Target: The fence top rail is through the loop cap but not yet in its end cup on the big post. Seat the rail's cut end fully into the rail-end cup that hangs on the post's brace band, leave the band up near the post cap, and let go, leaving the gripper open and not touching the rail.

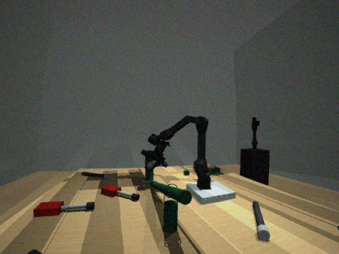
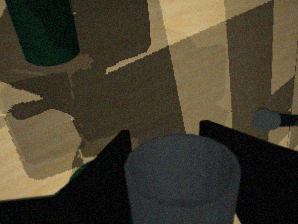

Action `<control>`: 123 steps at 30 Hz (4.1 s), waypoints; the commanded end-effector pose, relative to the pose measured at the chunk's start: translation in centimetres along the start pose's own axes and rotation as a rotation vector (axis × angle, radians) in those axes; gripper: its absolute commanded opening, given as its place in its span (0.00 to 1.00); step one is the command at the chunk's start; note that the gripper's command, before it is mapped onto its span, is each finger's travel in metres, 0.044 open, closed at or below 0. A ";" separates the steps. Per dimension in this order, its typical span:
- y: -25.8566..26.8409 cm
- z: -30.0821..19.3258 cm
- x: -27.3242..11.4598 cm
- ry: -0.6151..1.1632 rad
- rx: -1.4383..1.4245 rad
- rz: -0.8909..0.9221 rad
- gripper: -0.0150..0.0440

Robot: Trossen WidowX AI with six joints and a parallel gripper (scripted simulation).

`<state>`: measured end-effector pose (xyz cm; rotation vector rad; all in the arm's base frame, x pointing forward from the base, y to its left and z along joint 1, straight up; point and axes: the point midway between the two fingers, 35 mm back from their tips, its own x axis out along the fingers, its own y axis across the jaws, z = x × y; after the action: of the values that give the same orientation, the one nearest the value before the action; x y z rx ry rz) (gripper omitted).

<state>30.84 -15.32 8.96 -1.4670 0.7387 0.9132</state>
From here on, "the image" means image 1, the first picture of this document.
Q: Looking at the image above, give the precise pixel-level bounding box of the green tube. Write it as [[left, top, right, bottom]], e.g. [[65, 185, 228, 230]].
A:
[[209, 168, 220, 174]]

